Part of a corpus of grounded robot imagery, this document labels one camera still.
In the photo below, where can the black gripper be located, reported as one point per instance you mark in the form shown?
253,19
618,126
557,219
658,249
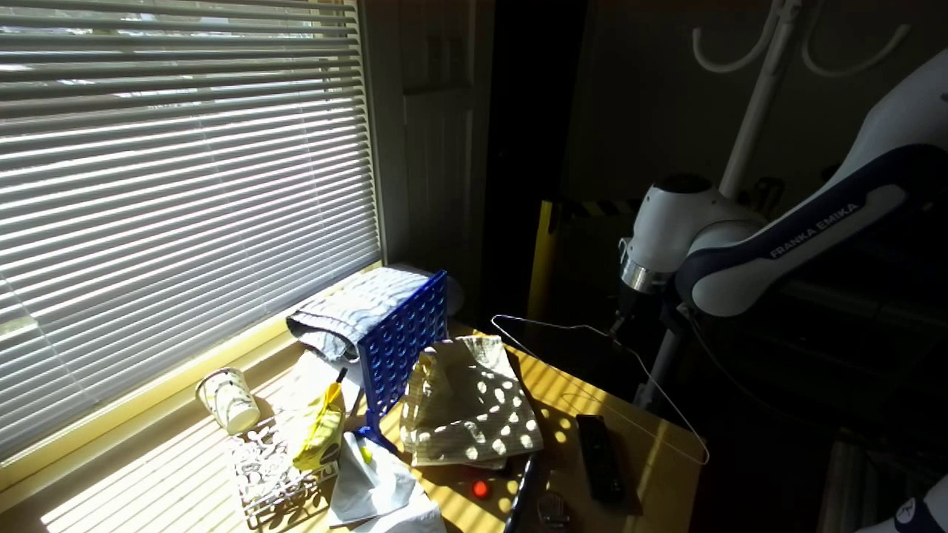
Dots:
656,311

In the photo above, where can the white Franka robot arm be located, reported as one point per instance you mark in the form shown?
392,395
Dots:
788,246

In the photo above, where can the white coat stand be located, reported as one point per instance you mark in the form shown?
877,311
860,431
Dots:
749,120

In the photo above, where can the black remote control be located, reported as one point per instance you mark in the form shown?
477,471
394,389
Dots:
600,460

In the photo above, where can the blue perforated game grid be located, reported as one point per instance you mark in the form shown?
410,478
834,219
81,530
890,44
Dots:
401,340

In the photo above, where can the folded grey towel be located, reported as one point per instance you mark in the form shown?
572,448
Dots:
345,306

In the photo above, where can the white printed cloth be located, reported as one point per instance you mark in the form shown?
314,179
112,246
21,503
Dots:
375,490

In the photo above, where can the white blue round device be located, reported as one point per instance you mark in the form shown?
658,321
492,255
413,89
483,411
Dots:
923,514

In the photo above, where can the yellow snack bag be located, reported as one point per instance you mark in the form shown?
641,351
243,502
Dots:
320,434

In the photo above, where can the clear glass jar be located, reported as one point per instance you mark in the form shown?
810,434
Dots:
229,400

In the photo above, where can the large white window blind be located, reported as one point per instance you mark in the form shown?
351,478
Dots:
179,197

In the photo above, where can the yellow post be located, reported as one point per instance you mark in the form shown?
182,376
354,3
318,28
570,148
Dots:
540,275

